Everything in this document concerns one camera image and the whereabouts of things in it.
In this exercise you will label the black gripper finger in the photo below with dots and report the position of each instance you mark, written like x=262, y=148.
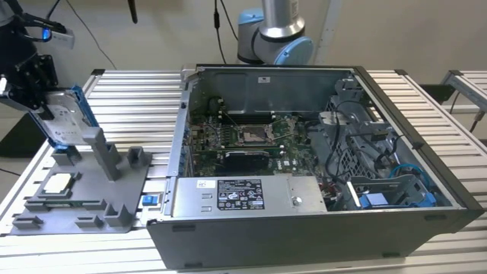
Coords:
x=42, y=102

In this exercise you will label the hard disk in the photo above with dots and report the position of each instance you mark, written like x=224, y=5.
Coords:
x=64, y=122

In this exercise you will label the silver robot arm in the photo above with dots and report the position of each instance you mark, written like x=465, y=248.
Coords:
x=282, y=17

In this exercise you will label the grey disk bay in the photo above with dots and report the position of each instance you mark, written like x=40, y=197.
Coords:
x=381, y=182

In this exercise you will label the blue empty disk carrier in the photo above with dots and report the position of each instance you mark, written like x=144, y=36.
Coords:
x=374, y=199

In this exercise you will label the black box on floor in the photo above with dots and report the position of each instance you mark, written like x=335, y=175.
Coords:
x=19, y=142

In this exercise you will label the silver CPU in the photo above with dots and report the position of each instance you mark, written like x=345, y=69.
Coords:
x=58, y=182

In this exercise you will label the grey parts rack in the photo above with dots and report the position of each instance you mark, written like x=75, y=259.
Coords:
x=95, y=191

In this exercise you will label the green RAM stick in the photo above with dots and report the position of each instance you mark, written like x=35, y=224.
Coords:
x=72, y=204

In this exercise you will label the small blue clip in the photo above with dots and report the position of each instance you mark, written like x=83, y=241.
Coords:
x=148, y=199

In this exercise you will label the thin metal locking lever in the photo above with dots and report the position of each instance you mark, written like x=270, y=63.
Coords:
x=231, y=118

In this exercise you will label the silver power supply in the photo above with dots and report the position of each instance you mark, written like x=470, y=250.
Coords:
x=190, y=197

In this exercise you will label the black RAM slot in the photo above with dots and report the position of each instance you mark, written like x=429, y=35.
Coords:
x=247, y=118
x=247, y=113

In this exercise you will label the CPU socket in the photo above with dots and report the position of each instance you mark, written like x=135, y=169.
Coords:
x=251, y=134

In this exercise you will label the black expansion slot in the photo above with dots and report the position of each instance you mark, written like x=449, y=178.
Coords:
x=251, y=146

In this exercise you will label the black graphics card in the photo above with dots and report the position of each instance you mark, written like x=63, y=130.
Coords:
x=247, y=164

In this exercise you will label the green motherboard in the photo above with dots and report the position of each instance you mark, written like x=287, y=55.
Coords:
x=297, y=154

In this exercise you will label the black open PC case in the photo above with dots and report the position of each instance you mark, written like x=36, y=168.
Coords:
x=286, y=242

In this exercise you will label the grey perforated drive cage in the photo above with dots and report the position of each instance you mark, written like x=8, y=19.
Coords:
x=342, y=160

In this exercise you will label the black block beside table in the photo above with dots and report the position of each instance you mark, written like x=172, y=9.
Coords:
x=438, y=92

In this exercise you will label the metal slat side table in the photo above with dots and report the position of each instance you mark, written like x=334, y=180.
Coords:
x=471, y=82

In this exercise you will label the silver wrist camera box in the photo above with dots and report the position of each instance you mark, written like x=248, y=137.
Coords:
x=63, y=40

